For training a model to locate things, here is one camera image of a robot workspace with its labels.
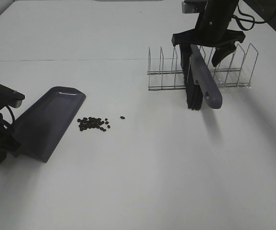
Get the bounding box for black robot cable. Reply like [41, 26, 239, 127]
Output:
[0, 100, 16, 135]

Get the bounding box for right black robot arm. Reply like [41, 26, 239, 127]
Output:
[172, 0, 245, 68]

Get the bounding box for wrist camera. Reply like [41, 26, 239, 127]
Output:
[182, 0, 207, 14]
[0, 84, 25, 108]

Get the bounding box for pile of coffee beans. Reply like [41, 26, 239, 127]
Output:
[77, 117, 111, 132]

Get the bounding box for purple hand brush black bristles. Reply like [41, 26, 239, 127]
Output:
[180, 44, 223, 111]

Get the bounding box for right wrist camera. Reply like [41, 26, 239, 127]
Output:
[182, 0, 207, 14]

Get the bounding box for purple plastic dustpan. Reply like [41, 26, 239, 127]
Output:
[0, 86, 86, 163]

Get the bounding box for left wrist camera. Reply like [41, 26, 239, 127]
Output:
[0, 84, 25, 108]

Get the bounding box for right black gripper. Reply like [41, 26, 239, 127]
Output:
[172, 10, 245, 67]

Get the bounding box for metal wire rack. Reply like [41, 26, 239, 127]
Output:
[147, 43, 259, 91]

